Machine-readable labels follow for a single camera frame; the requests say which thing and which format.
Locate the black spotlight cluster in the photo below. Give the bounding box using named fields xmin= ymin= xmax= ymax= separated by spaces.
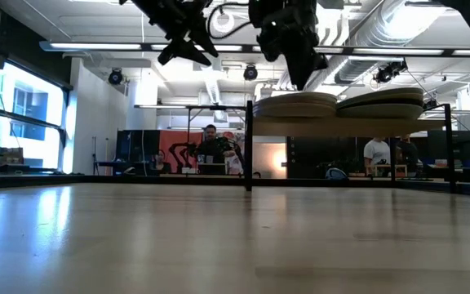
xmin=372 ymin=60 xmax=409 ymax=85

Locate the wooden shelf with black posts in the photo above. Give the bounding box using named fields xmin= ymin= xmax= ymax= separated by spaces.
xmin=245 ymin=100 xmax=457 ymax=194

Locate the large window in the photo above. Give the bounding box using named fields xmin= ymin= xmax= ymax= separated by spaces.
xmin=0 ymin=60 xmax=73 ymax=175

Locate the black ceiling spotlight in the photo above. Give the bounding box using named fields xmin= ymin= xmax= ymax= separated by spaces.
xmin=107 ymin=68 xmax=124 ymax=86
xmin=242 ymin=64 xmax=259 ymax=82

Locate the black cabinet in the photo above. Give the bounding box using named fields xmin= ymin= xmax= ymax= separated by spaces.
xmin=286 ymin=136 xmax=357 ymax=180

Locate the blue white helmet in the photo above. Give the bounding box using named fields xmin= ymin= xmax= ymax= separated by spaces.
xmin=325 ymin=167 xmax=348 ymax=181

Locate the black aluminium rig frame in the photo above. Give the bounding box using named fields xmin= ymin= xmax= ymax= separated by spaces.
xmin=0 ymin=173 xmax=470 ymax=199

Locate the black plate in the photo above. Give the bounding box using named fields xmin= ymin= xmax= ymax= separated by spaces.
xmin=336 ymin=101 xmax=424 ymax=121

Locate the white hanging ring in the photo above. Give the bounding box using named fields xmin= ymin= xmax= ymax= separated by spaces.
xmin=212 ymin=10 xmax=236 ymax=33

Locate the black monitor screen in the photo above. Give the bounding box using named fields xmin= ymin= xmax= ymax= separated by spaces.
xmin=426 ymin=130 xmax=470 ymax=164

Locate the white plate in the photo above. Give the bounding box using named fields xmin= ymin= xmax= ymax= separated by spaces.
xmin=259 ymin=91 xmax=338 ymax=100

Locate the person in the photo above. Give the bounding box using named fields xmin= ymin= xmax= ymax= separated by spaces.
xmin=362 ymin=137 xmax=392 ymax=176
xmin=396 ymin=134 xmax=419 ymax=176
xmin=149 ymin=149 xmax=173 ymax=175
xmin=193 ymin=123 xmax=244 ymax=176

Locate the colourful wall poster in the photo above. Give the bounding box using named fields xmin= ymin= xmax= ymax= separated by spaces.
xmin=228 ymin=130 xmax=246 ymax=176

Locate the long ceiling light bar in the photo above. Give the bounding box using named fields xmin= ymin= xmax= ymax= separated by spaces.
xmin=38 ymin=39 xmax=470 ymax=59

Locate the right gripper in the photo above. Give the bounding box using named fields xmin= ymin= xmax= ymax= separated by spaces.
xmin=249 ymin=0 xmax=330 ymax=91

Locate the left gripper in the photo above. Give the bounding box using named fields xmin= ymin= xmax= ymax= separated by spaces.
xmin=128 ymin=0 xmax=219 ymax=67

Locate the orange wall panel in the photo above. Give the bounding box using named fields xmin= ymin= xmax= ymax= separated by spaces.
xmin=159 ymin=130 xmax=203 ymax=175

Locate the beige plate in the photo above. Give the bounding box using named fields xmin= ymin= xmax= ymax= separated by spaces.
xmin=253 ymin=101 xmax=337 ymax=120

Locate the silver ventilation duct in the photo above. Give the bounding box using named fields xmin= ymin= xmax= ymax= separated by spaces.
xmin=306 ymin=0 xmax=448 ymax=89

